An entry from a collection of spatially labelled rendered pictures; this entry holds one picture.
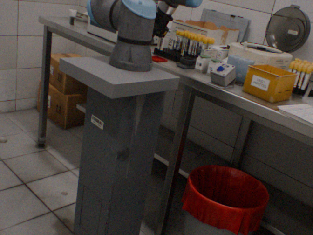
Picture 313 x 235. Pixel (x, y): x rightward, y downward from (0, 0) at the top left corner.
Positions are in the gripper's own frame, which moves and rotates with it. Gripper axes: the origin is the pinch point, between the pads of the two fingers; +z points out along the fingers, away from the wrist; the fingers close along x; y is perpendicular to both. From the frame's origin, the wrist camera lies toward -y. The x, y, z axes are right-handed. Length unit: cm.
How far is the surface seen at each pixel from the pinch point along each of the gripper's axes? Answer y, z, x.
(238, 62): 42, -28, 6
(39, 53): -101, 110, 26
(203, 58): 30.3, -18.6, 2.5
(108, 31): -16.8, 9.7, -4.5
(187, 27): 0.9, -10.0, 24.7
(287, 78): 60, -39, 4
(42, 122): -29, 101, -6
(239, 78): 46, -24, 6
